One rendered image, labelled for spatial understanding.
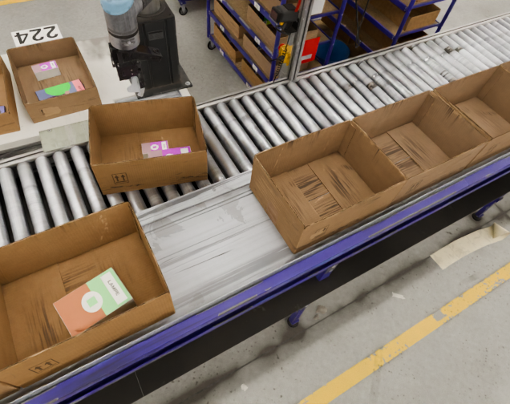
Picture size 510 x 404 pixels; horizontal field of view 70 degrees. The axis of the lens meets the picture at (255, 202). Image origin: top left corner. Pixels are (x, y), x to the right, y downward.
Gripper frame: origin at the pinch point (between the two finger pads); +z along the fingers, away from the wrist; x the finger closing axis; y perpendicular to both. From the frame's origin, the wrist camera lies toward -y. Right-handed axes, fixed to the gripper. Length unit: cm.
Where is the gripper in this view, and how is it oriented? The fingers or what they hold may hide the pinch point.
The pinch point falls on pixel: (139, 87)
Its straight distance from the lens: 146.2
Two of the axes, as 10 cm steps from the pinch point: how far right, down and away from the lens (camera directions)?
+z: -1.5, 4.7, 8.7
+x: 4.8, 8.0, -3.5
